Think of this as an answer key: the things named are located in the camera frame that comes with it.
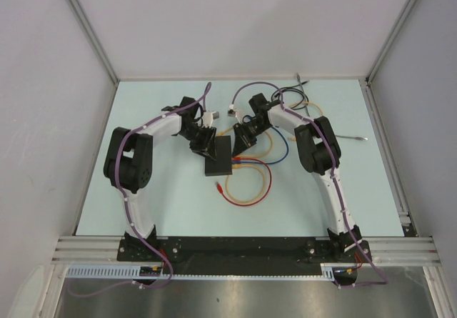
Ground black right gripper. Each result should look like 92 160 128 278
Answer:
233 119 271 157

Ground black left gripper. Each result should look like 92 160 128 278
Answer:
179 124 216 161

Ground black network switch box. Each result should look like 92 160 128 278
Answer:
204 136 232 177

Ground grey ethernet cable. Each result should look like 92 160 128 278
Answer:
295 73 368 141

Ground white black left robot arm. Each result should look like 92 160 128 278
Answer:
103 96 219 261

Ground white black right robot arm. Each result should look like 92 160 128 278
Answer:
232 94 363 262

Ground blue ethernet cable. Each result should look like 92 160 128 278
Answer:
231 124 289 165

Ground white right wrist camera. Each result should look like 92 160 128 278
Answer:
227 104 244 121

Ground yellow cable long loop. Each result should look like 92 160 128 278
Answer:
223 164 267 207

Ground red ethernet cable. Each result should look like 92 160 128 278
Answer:
214 156 273 207

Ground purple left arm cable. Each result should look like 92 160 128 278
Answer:
67 81 211 297

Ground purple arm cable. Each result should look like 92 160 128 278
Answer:
231 81 390 287
67 81 211 297

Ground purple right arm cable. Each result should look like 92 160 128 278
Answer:
231 81 390 287

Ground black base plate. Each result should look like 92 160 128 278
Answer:
116 235 371 278

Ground aluminium right corner post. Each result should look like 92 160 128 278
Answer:
364 0 431 82

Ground aluminium corner post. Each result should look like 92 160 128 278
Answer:
364 0 431 82
53 0 119 84

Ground aluminium right side rail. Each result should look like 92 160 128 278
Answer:
359 79 417 237

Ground white slotted cable duct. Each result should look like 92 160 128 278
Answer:
66 264 334 281

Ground aluminium left corner post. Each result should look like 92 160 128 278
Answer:
53 0 119 84

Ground aluminium front frame rail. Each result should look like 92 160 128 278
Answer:
51 236 441 267

